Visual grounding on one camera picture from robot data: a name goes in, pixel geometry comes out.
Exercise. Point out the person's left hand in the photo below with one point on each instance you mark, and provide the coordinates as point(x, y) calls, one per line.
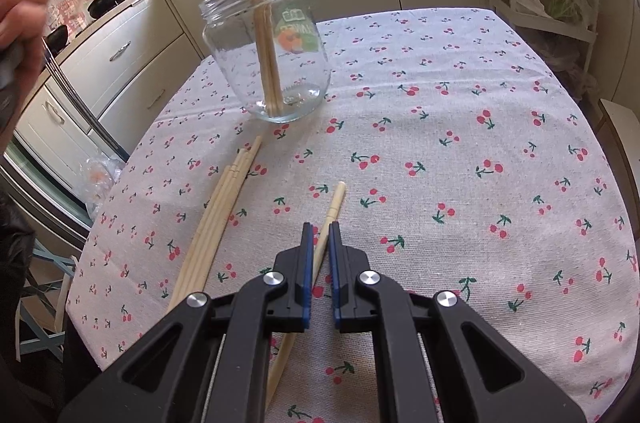
point(22, 22)

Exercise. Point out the clear glass jar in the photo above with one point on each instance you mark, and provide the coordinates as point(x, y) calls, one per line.
point(271, 54)

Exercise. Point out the mop with metal handle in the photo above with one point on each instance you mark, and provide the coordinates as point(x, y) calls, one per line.
point(79, 104)

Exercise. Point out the cherry print tablecloth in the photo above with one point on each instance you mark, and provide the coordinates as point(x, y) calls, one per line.
point(467, 167)

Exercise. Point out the black frying pan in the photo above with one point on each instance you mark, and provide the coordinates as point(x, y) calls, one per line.
point(57, 39)

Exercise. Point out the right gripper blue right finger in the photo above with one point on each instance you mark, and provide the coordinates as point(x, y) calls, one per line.
point(340, 276)

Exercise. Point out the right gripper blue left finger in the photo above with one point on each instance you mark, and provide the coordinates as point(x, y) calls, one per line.
point(303, 277)

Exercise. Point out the floral plastic bag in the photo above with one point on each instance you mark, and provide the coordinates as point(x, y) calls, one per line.
point(97, 177)

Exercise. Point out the white small stool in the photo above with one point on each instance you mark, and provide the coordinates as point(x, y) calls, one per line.
point(624, 125)

